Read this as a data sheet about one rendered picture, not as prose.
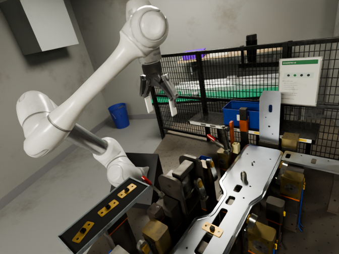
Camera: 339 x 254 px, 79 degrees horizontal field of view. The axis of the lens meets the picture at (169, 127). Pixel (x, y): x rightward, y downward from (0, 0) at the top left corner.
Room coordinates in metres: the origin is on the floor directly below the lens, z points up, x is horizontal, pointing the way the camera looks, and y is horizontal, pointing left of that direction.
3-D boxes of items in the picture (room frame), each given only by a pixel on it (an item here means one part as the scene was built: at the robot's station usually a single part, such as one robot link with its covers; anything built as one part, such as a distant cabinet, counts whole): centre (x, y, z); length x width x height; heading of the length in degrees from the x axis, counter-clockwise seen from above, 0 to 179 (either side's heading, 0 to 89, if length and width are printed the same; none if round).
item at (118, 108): (4.23, 0.98, 0.25); 0.43 x 0.41 x 0.50; 66
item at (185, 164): (0.79, -0.01, 0.95); 0.18 x 0.13 x 0.49; 136
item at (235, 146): (1.05, -0.37, 0.88); 0.04 x 0.04 x 0.37; 46
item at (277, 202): (0.64, -0.40, 0.84); 0.10 x 0.05 x 0.29; 46
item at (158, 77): (0.83, 0.02, 1.62); 0.08 x 0.07 x 0.09; 46
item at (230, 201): (0.70, -0.21, 0.84); 0.12 x 0.05 x 0.29; 46
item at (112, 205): (0.65, 0.31, 1.17); 0.08 x 0.04 x 0.01; 132
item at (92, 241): (0.64, 0.32, 1.16); 0.37 x 0.14 x 0.02; 136
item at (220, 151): (1.03, -0.28, 0.87); 0.10 x 0.07 x 0.35; 46
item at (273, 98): (1.09, -0.60, 1.17); 0.12 x 0.01 x 0.34; 46
